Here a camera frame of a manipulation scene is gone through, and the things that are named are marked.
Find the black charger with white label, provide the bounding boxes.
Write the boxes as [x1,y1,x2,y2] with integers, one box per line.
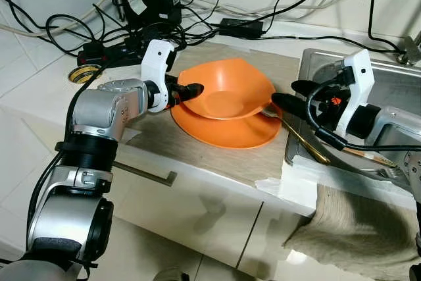
[117,0,183,30]

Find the white paper towel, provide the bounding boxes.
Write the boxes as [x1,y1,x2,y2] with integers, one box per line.
[257,156,320,215]

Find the orange plastic plate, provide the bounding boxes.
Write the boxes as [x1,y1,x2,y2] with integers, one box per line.
[170,100,284,150]

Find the white tape roll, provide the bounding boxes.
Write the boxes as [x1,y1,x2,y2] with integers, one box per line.
[69,64,101,86]

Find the beige counter mat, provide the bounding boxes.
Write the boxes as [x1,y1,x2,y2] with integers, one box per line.
[122,43,310,186]

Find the orange plastic bowl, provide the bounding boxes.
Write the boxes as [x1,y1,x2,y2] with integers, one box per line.
[176,57,277,121]

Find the small black power adapter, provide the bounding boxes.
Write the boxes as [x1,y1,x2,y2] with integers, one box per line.
[219,18,265,39]

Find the wooden chopstick with white band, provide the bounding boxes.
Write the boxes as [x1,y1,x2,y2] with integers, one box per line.
[339,148,401,168]

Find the beige hanging towel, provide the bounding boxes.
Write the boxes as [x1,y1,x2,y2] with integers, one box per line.
[284,186,418,280]

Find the stainless steel sink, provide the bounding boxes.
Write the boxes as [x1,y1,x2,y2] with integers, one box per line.
[284,49,421,193]

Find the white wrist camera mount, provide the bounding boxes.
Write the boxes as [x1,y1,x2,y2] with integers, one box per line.
[140,39,177,112]
[337,49,376,127]

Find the narrow white cabinet door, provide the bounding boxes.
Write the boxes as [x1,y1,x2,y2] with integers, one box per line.
[243,202,313,280]

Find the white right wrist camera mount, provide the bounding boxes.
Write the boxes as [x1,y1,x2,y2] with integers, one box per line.
[337,49,376,127]

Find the metal faucet pipe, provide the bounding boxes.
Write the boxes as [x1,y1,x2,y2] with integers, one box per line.
[398,31,421,66]

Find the wide white cabinet door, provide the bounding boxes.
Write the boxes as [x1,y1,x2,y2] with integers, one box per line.
[105,163,265,280]

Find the metal cabinet handle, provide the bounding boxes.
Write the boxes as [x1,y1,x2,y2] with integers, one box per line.
[113,161,177,186]

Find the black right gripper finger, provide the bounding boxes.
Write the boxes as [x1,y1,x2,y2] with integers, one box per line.
[272,93,315,117]
[292,80,328,97]

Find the grey robot foot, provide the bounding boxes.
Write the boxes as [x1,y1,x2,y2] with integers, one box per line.
[155,267,193,281]

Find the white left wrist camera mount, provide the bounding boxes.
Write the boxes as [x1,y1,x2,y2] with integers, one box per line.
[140,39,177,112]

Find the black power strip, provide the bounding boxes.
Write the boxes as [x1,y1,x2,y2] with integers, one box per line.
[78,34,172,64]

